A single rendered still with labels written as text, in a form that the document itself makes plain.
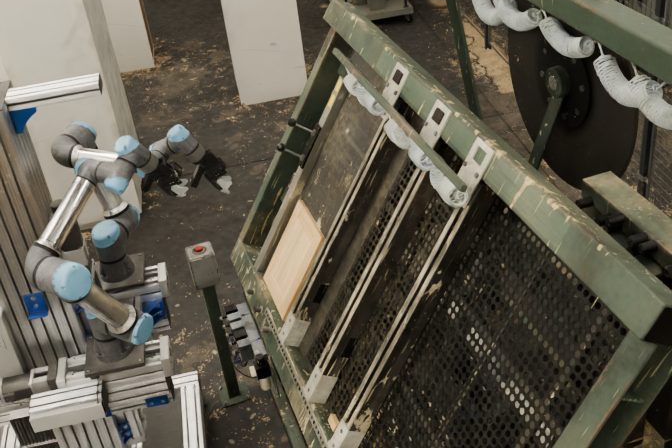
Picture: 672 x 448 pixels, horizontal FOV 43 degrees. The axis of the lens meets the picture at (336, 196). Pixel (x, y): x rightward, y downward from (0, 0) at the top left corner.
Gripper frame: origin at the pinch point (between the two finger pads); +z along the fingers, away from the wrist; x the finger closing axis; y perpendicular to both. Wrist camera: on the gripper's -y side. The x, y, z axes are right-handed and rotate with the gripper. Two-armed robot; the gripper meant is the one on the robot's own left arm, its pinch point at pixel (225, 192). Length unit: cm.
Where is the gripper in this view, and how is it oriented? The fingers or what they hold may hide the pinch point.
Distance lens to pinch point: 355.3
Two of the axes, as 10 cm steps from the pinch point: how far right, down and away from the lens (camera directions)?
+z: 5.5, 6.5, 5.2
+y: 8.1, -5.5, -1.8
